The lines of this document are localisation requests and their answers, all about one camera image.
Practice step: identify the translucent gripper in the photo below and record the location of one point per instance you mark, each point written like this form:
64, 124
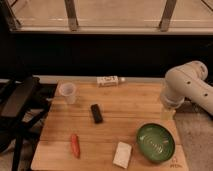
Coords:
167, 114

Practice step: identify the black eraser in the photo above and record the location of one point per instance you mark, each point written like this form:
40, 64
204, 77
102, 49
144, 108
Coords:
97, 116

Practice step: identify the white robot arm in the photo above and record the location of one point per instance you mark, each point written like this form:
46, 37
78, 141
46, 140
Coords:
187, 81

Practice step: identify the white sponge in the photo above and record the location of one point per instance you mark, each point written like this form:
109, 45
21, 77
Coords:
122, 155

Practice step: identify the green bowl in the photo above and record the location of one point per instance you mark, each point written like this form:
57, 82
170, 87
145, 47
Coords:
155, 143

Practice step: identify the white labelled box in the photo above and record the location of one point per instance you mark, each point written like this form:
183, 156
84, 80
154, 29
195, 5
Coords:
106, 81

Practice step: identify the orange carrot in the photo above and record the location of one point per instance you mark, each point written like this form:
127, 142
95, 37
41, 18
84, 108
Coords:
75, 145

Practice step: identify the clear plastic cup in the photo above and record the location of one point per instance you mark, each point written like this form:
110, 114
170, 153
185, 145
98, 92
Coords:
68, 91

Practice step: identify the black office chair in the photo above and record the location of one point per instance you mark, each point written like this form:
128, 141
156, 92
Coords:
18, 99

